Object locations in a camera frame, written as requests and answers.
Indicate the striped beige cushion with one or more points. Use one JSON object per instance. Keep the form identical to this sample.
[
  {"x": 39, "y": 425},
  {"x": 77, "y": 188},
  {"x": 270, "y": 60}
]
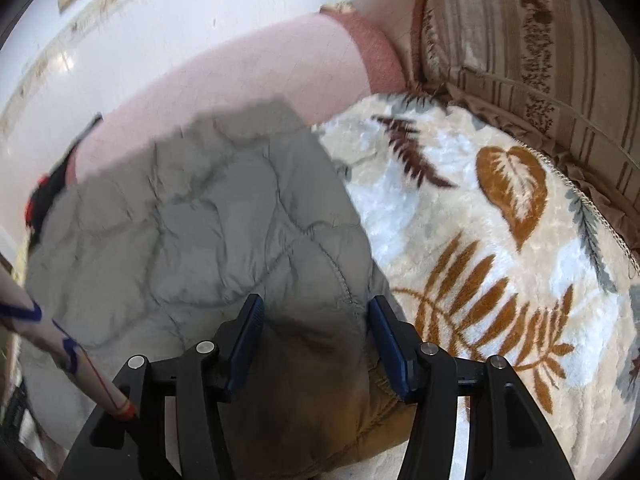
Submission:
[{"x": 525, "y": 35}]

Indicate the grey puffer jacket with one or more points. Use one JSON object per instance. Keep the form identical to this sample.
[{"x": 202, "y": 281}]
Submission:
[{"x": 200, "y": 230}]

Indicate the pile of black clothes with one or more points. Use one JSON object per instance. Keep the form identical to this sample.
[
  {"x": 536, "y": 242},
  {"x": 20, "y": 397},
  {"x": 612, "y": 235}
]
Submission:
[{"x": 50, "y": 195}]

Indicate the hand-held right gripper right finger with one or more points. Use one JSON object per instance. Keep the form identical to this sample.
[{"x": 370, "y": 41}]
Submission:
[{"x": 392, "y": 350}]

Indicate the leaf print blanket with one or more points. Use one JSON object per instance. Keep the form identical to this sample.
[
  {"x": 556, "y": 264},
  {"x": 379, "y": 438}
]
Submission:
[{"x": 500, "y": 270}]

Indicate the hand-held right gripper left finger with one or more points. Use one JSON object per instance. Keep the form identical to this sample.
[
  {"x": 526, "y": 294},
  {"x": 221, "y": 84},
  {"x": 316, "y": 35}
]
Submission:
[{"x": 245, "y": 345}]

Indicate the pink sofa armrest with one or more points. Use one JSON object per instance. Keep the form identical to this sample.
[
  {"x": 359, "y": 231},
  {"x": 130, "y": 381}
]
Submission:
[{"x": 390, "y": 5}]

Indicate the pink bolster cushion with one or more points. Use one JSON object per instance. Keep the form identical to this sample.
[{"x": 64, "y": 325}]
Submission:
[{"x": 225, "y": 85}]

